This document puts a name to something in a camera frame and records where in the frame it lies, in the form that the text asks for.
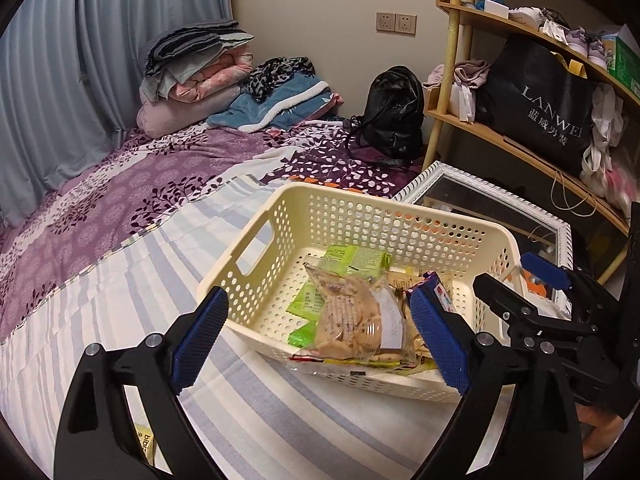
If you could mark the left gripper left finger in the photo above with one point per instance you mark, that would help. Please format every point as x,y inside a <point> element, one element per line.
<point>96,436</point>

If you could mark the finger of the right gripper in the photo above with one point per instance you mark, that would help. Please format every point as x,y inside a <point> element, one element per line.
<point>522,317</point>
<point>546,271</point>

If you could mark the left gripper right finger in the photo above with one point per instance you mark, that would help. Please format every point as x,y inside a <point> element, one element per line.
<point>540,438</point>

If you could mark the yellow snack packet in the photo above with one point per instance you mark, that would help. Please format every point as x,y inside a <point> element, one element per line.
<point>147,442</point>

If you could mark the blue white snack packet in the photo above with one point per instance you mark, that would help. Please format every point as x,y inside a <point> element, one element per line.
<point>441,287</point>

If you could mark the clear bag of biscuits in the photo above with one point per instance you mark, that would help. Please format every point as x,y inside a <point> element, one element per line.
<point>363,322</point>

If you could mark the green seaweed snack packet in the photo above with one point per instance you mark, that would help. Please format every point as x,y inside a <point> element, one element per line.
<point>342,260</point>

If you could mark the brown cracker snack packet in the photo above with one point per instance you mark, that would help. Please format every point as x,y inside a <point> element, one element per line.
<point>403,283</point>

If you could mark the person right hand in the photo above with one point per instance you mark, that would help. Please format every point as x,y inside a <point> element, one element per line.
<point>606,427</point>

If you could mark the white framed mirror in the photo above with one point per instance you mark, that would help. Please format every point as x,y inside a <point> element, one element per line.
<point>446,188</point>

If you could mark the white plastic bags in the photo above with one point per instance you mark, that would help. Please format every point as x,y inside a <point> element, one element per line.
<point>606,168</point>

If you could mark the wooden bamboo shelf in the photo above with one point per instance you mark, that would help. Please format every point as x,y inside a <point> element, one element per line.
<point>478,30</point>

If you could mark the striped white blue sheet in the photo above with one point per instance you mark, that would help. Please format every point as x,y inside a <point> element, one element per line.
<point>257,418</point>

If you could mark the black LANWEI shopping bag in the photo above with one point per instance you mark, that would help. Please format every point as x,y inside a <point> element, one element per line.
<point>532,98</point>

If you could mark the black backpack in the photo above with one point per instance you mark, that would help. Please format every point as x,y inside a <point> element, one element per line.
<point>389,132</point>

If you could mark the pink folded clothes on shelf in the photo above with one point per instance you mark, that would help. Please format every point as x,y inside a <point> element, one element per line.
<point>469,76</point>

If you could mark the sneakers on shelf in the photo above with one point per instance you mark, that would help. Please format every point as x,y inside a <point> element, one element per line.
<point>553,25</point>

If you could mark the purple floral bedspread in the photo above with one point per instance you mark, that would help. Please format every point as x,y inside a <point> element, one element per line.
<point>145,181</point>

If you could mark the blue folded blanket pile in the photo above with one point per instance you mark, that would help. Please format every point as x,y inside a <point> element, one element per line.
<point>279,93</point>

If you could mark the blue grey curtain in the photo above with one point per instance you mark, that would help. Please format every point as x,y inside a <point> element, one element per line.
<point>70,75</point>

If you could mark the stack of folded quilts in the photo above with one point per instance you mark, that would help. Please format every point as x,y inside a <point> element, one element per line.
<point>191,72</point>

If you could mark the wall power sockets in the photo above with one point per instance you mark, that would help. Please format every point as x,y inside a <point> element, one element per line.
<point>396,23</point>

